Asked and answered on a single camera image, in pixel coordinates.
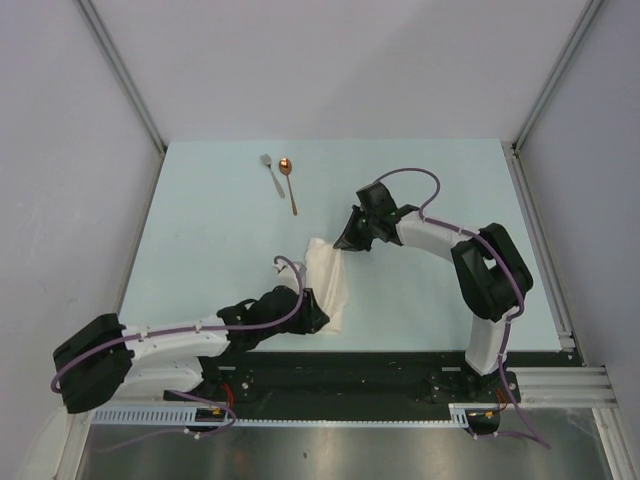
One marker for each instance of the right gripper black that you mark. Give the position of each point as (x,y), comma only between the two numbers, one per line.
(349,240)

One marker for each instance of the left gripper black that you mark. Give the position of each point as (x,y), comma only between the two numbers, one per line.
(312,317)

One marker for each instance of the white cloth napkin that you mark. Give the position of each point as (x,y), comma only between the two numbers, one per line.
(326,275)

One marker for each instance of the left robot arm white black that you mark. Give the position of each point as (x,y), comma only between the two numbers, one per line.
(107,359)

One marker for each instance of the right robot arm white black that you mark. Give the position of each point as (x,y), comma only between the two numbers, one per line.
(492,275)

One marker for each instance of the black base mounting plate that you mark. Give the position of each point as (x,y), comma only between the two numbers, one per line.
(437,377)

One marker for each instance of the copper spoon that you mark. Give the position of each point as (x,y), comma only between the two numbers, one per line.
(285,167)

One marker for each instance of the silver fork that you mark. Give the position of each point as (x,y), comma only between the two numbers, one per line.
(267,162)

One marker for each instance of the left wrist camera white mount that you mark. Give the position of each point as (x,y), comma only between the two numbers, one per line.
(286,276)

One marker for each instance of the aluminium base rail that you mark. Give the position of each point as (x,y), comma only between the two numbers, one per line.
(564,387)

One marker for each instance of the left aluminium frame post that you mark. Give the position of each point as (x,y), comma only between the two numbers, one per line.
(99,31)

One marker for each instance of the aluminium frame post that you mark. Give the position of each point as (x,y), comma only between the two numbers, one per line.
(568,53)
(99,31)

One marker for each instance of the right aluminium frame post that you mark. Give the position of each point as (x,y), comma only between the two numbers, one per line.
(568,53)

